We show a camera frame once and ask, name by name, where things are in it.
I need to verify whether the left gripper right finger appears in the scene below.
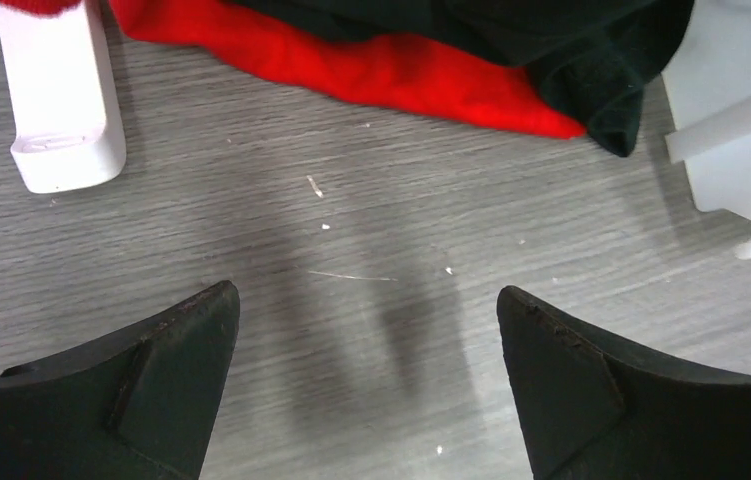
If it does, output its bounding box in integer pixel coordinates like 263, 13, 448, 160
497, 286, 751, 479

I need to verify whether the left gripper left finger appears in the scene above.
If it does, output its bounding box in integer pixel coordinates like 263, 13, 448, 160
0, 281, 240, 479

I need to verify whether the white clothes rack stand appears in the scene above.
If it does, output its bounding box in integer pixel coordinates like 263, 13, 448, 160
0, 1, 127, 194

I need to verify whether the white plastic bin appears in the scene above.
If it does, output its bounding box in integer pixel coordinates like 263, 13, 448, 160
662, 1, 751, 259

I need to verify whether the black t-shirt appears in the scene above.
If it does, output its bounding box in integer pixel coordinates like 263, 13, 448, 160
244, 0, 694, 157

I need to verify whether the red t-shirt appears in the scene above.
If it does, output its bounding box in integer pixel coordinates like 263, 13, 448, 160
0, 0, 588, 142

